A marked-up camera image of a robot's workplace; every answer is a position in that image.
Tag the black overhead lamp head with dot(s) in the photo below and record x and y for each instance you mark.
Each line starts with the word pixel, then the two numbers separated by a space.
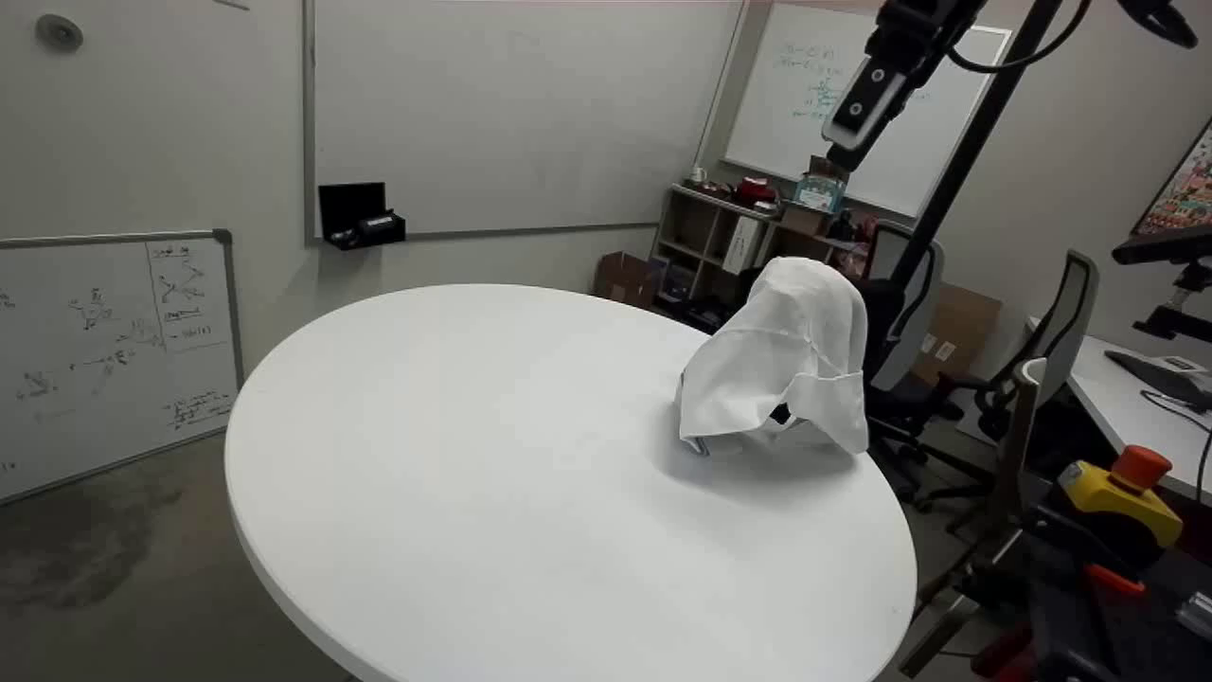
pixel 1155 18

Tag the white towel blue stripe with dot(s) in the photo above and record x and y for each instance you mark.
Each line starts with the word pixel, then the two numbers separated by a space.
pixel 780 354

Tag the grey tripod stand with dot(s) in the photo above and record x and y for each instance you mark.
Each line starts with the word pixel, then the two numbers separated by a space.
pixel 1024 442

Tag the computer monitor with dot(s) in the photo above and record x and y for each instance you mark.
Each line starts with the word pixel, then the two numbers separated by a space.
pixel 1180 191

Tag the black clamp pole stand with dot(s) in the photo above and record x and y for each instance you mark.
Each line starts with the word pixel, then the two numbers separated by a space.
pixel 971 154

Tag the yellow emergency stop button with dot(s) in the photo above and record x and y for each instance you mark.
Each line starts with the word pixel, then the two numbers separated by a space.
pixel 1117 499

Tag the large wall whiteboard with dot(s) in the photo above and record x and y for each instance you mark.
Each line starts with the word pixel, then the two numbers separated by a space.
pixel 506 116

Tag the black keyboard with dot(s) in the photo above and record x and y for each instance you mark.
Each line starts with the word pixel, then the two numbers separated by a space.
pixel 1155 378

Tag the teal item on shelf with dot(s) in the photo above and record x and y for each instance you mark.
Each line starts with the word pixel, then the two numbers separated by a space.
pixel 818 191

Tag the red item on shelf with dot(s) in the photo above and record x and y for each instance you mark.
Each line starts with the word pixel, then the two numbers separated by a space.
pixel 754 191

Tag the round wall sensor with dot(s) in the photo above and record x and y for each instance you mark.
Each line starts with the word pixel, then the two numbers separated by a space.
pixel 59 33

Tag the wooden storage shelf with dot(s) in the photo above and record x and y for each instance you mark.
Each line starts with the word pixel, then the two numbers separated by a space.
pixel 704 241

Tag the small framed whiteboard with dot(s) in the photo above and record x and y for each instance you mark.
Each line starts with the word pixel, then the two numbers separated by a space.
pixel 101 354

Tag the whiteboard with blue writing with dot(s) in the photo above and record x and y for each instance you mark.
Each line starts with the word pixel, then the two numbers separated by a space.
pixel 780 116

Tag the white office desk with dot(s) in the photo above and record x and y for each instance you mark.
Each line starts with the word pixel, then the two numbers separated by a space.
pixel 1129 412

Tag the cardboard box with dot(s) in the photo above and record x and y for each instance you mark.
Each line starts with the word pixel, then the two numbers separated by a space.
pixel 951 327

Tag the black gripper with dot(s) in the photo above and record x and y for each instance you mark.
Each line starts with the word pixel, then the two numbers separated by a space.
pixel 930 25

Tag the black marker tray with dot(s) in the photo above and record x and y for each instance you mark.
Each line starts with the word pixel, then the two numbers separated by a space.
pixel 362 212

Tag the small brown box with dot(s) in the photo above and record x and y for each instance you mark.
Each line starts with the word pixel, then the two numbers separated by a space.
pixel 626 274

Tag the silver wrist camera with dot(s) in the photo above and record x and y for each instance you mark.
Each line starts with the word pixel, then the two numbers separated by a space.
pixel 866 107

